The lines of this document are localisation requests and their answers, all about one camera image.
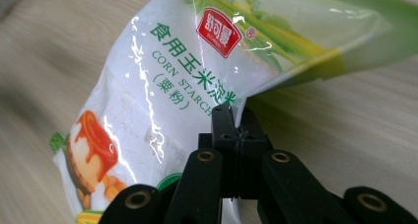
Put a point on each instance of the white green starch packet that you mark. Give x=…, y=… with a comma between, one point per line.
x=157, y=86

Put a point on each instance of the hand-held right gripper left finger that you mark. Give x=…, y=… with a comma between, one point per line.
x=225, y=141

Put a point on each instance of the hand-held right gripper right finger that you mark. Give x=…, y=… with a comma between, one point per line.
x=251, y=145

